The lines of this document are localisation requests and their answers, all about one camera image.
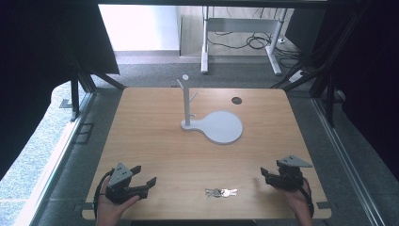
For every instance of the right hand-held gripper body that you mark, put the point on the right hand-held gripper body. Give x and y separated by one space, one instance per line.
290 175

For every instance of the person's right hand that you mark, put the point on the person's right hand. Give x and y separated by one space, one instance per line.
296 204

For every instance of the black metal stand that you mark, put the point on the black metal stand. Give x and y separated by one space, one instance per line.
329 94
75 94

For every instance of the grey key stand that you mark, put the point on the grey key stand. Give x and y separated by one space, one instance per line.
219 125

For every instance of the aluminium frame rail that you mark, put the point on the aluminium frame rail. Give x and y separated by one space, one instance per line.
348 163
50 175

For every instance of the person's left hand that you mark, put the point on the person's left hand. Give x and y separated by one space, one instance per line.
109 210

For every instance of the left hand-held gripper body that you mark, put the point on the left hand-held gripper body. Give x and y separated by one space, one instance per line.
120 185

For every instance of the bunch of silver keys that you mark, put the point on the bunch of silver keys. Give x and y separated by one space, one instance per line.
220 192

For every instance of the white desk frame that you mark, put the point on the white desk frame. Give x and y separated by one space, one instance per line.
241 24

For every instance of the black curtain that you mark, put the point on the black curtain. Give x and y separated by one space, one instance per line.
370 78
37 62

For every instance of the white power strip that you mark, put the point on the white power strip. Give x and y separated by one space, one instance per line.
297 76

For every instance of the dark round table grommet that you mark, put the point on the dark round table grommet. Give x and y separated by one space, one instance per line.
236 100

